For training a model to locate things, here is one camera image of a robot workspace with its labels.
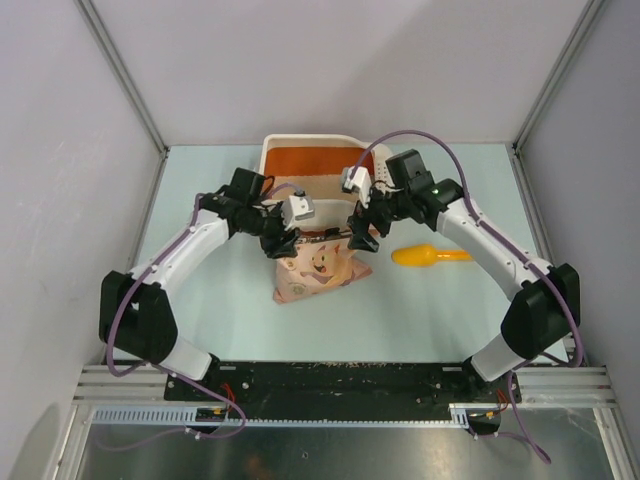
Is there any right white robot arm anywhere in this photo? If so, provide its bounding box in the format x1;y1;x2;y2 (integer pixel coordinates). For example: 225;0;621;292
341;150;580;401

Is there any purple cable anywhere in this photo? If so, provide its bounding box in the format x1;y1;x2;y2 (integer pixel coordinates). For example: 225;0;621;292
94;182;306;451
352;129;586;465

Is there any grey cable duct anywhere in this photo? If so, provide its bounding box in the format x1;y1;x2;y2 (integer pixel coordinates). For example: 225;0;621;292
92;405;234;424

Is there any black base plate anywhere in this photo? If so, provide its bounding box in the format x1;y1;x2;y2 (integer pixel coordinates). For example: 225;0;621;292
164;361;521;422

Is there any yellow plastic scoop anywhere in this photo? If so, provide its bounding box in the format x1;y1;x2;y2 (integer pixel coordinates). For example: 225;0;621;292
391;244;473;268

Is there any pink cat litter bag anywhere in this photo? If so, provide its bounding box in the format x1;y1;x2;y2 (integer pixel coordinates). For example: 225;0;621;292
273;237;373;304

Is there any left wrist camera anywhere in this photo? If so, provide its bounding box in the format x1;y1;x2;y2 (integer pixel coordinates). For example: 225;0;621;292
281;195;315;231

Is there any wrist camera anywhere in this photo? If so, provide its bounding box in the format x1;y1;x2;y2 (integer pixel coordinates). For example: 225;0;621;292
340;166;372;208
281;195;315;231

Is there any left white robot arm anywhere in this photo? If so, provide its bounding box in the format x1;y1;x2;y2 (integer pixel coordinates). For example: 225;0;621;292
98;168;315;400

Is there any aluminium frame rail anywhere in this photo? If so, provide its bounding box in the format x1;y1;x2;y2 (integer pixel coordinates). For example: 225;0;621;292
73;365;617;408

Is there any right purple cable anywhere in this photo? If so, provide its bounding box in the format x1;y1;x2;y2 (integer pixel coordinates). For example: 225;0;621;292
352;129;586;465

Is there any white orange litter box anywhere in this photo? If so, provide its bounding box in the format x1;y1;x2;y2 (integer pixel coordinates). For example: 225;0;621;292
259;134;368;231

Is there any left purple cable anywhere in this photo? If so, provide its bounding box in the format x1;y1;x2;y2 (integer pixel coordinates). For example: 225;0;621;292
94;182;306;451

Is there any black bag clip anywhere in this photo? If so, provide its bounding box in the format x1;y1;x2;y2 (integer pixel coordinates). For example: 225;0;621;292
299;227;352;244

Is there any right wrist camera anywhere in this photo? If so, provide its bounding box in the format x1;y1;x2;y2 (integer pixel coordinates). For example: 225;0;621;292
340;166;372;208

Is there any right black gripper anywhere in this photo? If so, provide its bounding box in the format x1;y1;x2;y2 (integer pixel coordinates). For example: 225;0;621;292
347;181;410;253

